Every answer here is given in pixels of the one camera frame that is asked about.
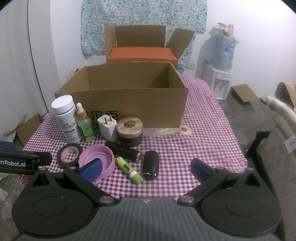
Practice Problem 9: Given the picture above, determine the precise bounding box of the small cardboard box on floor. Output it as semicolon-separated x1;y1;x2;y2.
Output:
16;113;44;146

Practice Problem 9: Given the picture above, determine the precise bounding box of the green glue stick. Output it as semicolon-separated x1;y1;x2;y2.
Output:
115;157;144;184

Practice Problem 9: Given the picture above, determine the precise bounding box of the orange Philips box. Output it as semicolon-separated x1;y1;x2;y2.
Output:
107;47;178;68

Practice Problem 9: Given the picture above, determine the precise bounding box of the white fabric sheet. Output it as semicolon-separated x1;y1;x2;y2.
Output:
1;1;61;142

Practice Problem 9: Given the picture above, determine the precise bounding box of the pink plastic lid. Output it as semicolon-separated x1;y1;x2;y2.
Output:
78;145;115;185

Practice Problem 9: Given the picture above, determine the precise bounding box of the white power adapter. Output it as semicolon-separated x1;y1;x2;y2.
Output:
97;114;117;142

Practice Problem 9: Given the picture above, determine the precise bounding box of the black stand frame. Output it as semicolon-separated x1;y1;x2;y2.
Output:
244;131;271;169

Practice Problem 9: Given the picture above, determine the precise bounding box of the green dropper bottle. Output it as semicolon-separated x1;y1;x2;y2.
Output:
76;102;95;142

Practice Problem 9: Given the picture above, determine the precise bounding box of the cream mat with red hearts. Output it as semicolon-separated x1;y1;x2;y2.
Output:
143;125;193;136

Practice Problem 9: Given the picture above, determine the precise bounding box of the white water dispenser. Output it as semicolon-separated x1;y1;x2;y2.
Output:
203;64;233;100

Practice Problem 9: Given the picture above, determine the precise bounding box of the purple checkered tablecloth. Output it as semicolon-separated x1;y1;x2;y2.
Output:
18;74;248;202

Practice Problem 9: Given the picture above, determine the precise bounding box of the white pill bottle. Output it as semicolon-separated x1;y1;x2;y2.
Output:
51;95;83;143

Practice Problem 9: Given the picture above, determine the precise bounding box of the beige woven cushion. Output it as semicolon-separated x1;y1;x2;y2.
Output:
275;82;296;111

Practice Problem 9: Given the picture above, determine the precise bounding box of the black cylindrical tube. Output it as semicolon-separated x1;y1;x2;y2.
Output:
105;141;141;163

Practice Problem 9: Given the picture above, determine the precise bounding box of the floral blue curtain cloth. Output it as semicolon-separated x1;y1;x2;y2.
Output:
80;0;207;55

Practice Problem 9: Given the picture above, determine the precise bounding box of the large rear cardboard box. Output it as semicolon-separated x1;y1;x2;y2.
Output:
104;25;194;61

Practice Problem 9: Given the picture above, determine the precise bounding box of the open brown cardboard box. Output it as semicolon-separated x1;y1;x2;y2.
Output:
55;62;188;128

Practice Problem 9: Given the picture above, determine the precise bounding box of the black tape roll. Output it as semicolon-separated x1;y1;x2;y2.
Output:
57;144;83;169

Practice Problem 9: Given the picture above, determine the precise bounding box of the gold lid cosmetic jar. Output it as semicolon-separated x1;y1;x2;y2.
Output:
116;116;143;148

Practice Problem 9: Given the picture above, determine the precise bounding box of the flat cardboard piece on floor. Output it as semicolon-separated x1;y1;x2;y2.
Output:
230;84;258;103

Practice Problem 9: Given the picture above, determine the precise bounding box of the white chair frame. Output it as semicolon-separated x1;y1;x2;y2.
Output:
259;96;295;158

